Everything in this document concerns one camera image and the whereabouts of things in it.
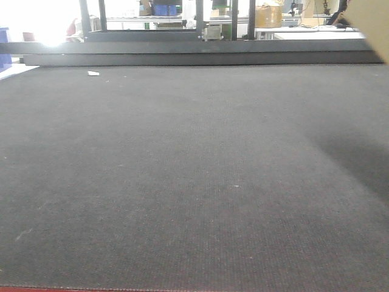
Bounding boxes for brown cardboard box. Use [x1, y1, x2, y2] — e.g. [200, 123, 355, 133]
[255, 5, 283, 28]
[345, 0, 388, 64]

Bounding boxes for black conveyor belt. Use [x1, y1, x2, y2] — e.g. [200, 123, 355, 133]
[1, 65, 388, 291]

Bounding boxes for wrapped brown cardboard box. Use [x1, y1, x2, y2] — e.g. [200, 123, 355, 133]
[255, 5, 283, 28]

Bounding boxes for blue plastic crates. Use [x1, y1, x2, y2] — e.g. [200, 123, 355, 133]
[152, 4, 177, 16]

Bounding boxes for white work table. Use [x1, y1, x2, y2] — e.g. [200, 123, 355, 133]
[255, 26, 366, 40]

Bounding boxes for seated person in black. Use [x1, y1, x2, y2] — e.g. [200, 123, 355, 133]
[326, 0, 351, 26]

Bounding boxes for blue storage bin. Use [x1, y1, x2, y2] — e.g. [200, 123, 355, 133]
[0, 26, 13, 73]

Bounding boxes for black metal frame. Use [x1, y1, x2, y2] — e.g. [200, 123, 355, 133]
[1, 1, 383, 67]

